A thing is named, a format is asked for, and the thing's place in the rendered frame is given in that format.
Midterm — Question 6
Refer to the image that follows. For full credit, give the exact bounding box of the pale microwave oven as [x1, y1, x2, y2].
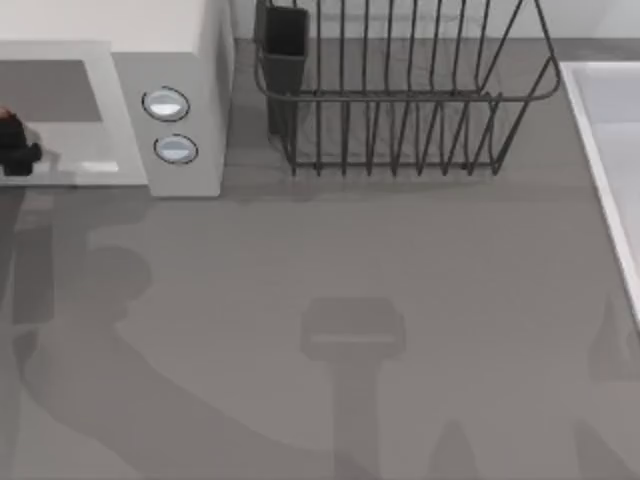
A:
[0, 0, 236, 199]

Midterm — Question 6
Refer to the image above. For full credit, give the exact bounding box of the round silver microwave knob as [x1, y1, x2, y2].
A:
[153, 132, 200, 166]
[141, 85, 191, 123]

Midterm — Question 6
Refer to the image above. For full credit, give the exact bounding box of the dark grey cutlery holder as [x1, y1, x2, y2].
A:
[254, 0, 311, 137]

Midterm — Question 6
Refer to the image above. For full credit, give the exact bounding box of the pale microwave door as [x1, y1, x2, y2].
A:
[0, 41, 151, 188]

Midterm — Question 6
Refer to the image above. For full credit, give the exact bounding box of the white sink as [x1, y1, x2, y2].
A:
[558, 60, 640, 335]

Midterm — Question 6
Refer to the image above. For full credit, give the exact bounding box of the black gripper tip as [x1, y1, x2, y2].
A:
[0, 105, 43, 177]

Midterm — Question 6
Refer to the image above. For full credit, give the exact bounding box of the dark wire dish rack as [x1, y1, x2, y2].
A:
[252, 0, 562, 179]

